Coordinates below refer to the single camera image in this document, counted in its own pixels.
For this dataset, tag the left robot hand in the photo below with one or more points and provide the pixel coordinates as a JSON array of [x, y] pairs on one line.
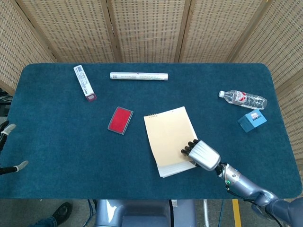
[[7, 146]]

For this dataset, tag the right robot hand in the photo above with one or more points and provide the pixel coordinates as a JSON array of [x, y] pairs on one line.
[[202, 154]]

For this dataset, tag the white spiral notepad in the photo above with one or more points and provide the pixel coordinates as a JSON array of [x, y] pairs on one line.
[[169, 139]]

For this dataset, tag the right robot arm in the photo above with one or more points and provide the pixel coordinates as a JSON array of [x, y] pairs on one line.
[[255, 194]]

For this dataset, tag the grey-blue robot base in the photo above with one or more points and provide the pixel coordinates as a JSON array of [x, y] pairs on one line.
[[144, 212]]

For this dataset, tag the small blue box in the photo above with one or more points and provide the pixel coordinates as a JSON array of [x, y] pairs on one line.
[[251, 120]]

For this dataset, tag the blue table mat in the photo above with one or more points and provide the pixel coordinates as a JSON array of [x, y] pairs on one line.
[[71, 153]]

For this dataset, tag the yellow floor tape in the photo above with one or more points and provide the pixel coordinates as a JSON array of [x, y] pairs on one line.
[[236, 212]]

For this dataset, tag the clear plastic water bottle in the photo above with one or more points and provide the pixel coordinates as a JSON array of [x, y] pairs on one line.
[[243, 99]]

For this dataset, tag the black shoe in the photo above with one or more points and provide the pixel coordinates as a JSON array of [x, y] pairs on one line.
[[62, 210]]

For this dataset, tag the person's leg in jeans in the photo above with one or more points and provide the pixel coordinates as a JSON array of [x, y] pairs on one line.
[[45, 222]]

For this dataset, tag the white tube with red cap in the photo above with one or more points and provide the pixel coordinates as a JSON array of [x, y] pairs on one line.
[[84, 83]]

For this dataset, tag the white rolled paper tube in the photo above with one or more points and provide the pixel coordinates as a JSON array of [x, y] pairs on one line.
[[139, 76]]

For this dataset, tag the woven bamboo folding screen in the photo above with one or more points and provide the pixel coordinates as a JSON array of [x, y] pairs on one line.
[[151, 30]]

